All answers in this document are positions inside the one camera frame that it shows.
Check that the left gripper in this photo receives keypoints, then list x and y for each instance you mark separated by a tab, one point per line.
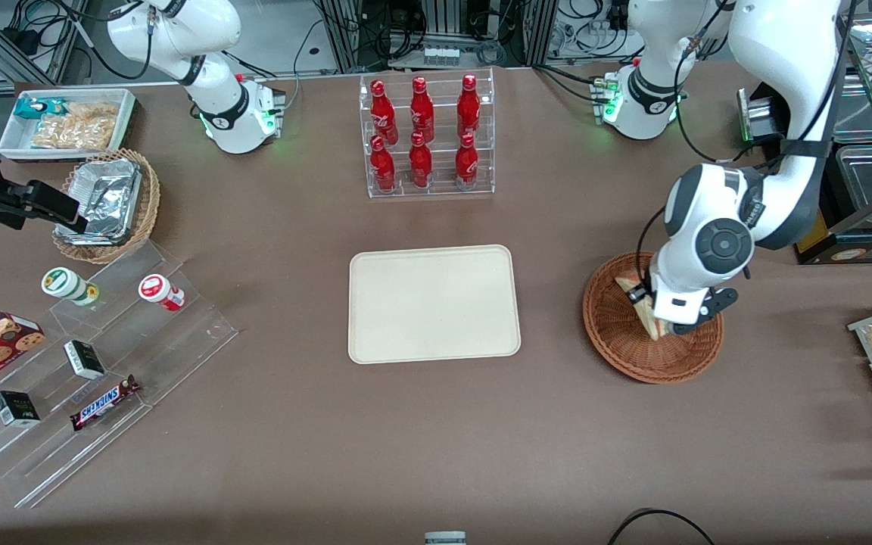
636	294

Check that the triangular white sandwich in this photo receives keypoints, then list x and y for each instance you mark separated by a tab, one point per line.
659	331

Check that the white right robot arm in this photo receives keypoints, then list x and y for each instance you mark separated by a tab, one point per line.
209	45

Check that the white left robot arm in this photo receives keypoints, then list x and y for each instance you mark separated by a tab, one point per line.
780	53

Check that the brown round wicker basket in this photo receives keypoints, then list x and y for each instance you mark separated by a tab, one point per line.
633	356

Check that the light wicker basket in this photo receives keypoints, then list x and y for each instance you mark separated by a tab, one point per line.
150	204

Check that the cream plastic tray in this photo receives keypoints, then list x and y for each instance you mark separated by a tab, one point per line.
433	304

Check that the white rectangular plastic bin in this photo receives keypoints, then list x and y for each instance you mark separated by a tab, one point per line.
12	144

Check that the aluminium foil container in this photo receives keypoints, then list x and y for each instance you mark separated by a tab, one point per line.
107	197

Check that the clear bag of crackers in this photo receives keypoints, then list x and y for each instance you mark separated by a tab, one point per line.
95	112
69	136

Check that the green capped white bottle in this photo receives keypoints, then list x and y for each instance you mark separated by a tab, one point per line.
65	284

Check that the teal snack packet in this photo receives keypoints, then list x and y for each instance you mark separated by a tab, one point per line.
31	107

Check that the red capped white bottle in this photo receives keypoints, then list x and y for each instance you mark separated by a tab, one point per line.
160	291

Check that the small black box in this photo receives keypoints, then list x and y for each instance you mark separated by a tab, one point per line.
85	360
16	409

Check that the clear acrylic stepped shelf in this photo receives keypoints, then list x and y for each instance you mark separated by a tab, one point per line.
141	356

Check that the silver metal box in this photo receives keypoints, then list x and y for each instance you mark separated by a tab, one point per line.
761	115

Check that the Snickers chocolate bar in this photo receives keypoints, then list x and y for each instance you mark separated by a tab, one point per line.
103	403

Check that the red soda bottle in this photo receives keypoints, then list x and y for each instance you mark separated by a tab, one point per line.
420	165
382	113
421	112
468	110
466	163
382	168

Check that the clear acrylic bottle rack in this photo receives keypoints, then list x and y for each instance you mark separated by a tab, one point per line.
443	163

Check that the grey device edge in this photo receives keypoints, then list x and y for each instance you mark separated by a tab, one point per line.
445	538

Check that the white power strip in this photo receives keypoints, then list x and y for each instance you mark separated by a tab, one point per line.
441	56

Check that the aluminium frame rail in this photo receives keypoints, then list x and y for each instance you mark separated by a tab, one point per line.
20	57

